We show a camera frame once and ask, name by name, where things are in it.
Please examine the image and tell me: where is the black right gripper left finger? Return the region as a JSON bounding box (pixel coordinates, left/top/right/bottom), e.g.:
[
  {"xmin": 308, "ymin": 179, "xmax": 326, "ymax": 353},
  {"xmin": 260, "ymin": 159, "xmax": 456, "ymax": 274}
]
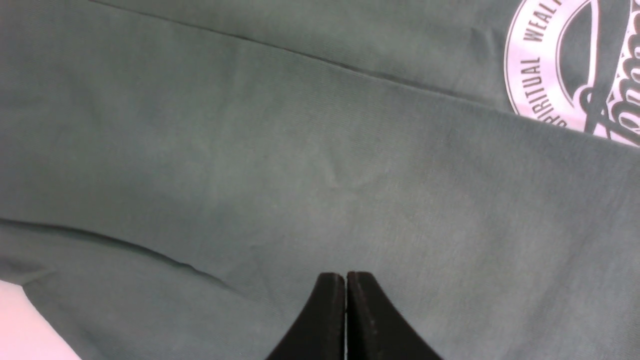
[{"xmin": 268, "ymin": 272, "xmax": 346, "ymax": 360}]

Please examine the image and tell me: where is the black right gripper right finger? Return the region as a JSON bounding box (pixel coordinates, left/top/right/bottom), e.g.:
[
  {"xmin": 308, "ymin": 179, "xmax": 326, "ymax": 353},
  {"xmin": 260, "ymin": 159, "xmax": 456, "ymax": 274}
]
[{"xmin": 346, "ymin": 271, "xmax": 441, "ymax": 360}]

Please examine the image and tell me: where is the green long-sleeved shirt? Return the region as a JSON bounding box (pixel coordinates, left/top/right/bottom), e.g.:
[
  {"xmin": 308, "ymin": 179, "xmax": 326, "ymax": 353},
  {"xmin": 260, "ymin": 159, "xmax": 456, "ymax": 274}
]
[{"xmin": 1, "ymin": 0, "xmax": 639, "ymax": 360}]

